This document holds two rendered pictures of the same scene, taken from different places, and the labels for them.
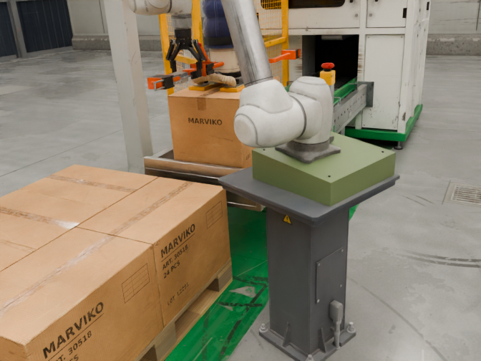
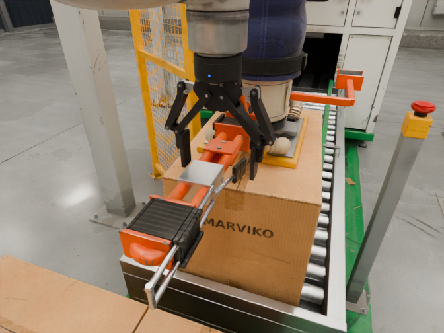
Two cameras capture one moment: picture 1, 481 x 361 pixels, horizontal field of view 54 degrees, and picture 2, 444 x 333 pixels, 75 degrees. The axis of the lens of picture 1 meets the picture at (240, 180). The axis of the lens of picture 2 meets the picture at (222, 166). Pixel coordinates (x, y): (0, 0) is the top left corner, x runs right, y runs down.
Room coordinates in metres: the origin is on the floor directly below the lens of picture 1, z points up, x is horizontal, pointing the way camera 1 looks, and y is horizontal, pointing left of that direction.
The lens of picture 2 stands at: (1.73, 0.28, 1.37)
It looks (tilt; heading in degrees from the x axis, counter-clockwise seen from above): 32 degrees down; 352
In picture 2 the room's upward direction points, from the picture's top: straight up
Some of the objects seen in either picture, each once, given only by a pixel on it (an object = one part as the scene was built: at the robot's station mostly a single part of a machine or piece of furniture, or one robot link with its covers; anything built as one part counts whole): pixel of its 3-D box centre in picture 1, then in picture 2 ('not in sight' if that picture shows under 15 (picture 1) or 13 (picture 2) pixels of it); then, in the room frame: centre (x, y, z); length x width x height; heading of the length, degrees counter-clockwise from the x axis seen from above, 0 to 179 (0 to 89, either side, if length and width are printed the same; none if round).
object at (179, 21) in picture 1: (182, 21); (217, 32); (2.20, 0.22, 1.31); 0.09 x 0.09 x 0.06
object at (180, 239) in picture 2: (177, 79); (210, 213); (2.07, 0.25, 1.08); 0.31 x 0.03 x 0.05; 153
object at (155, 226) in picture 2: (159, 82); (161, 229); (2.05, 0.32, 1.08); 0.08 x 0.07 x 0.05; 153
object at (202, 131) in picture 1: (229, 121); (254, 186); (2.57, 0.04, 0.75); 0.60 x 0.40 x 0.40; 156
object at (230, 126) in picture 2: (202, 69); (236, 130); (2.35, 0.16, 1.08); 0.10 x 0.08 x 0.06; 63
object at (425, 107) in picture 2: (327, 66); (421, 109); (2.55, -0.50, 1.02); 0.07 x 0.07 x 0.04
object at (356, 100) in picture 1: (326, 128); (337, 154); (3.16, -0.62, 0.50); 2.31 x 0.05 x 0.19; 152
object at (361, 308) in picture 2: not in sight; (351, 296); (2.55, -0.50, 0.01); 0.15 x 0.15 x 0.03; 62
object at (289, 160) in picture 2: (243, 81); (287, 133); (2.53, -0.04, 0.97); 0.34 x 0.10 x 0.05; 153
